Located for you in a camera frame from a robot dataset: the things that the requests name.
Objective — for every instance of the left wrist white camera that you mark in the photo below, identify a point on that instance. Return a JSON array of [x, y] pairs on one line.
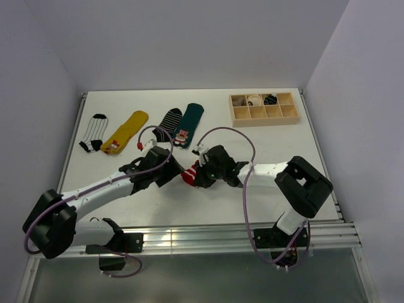
[[144, 147]]

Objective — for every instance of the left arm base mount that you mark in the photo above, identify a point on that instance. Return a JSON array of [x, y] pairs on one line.
[[117, 253]]

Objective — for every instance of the black white striped ankle sock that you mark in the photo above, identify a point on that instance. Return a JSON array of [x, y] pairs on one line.
[[168, 125]]

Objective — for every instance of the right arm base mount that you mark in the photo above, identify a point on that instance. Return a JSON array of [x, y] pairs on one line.
[[274, 238]]

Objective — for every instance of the wooden compartment box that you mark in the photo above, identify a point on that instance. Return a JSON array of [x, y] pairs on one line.
[[285, 112]]

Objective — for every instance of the dark green reindeer sock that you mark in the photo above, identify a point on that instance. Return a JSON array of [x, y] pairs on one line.
[[184, 132]]

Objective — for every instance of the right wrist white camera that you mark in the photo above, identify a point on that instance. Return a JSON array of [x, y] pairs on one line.
[[199, 149]]

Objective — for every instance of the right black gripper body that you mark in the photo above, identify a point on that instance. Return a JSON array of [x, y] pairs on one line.
[[209, 174]]

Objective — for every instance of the beige rolled sock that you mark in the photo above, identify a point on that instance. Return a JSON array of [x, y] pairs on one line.
[[239, 101]]

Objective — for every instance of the aluminium front rail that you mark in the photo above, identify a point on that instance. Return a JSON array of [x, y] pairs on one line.
[[217, 239]]

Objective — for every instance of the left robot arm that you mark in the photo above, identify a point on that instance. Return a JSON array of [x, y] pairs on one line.
[[55, 223]]

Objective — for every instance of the black rolled sock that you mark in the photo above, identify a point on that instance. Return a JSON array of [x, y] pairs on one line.
[[270, 99]]

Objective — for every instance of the cream rolled sock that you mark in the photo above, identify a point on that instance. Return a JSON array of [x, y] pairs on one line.
[[254, 100]]

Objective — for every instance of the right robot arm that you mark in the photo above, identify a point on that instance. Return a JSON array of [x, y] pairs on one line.
[[303, 186]]

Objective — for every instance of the mustard yellow sock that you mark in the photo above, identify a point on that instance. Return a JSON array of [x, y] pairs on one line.
[[118, 141]]

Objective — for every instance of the red white santa sock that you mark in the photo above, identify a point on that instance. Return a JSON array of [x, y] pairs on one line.
[[190, 174]]

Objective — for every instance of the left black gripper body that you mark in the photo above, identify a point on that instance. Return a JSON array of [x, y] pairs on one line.
[[169, 171]]

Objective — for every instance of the wrist white camera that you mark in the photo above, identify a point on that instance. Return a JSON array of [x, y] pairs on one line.
[[199, 149], [144, 147]]

